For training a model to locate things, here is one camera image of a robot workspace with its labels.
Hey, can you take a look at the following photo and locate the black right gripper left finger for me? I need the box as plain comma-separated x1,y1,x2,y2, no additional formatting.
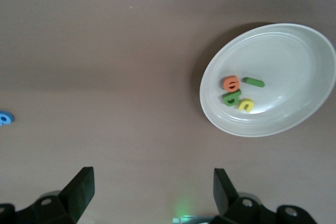
0,166,95,224

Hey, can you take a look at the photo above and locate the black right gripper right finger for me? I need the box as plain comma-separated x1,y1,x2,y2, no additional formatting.
214,168,318,224

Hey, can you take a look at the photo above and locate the yellow letter n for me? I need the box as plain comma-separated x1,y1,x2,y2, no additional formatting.
237,98,255,113

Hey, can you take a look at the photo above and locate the green letter a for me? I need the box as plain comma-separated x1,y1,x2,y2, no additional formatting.
221,89,243,107

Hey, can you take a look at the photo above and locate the orange letter e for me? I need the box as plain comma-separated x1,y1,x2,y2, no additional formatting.
222,74,240,93

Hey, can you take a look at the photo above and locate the green letter l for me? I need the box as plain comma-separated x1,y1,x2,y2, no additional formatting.
243,77,266,88

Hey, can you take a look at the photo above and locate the blue letter p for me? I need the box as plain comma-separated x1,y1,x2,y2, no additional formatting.
0,110,14,126

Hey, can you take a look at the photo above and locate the brown table cover mat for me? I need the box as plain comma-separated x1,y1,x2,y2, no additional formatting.
0,0,336,224

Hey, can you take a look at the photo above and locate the beige brown plate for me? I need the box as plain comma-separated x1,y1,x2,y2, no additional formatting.
198,23,336,138

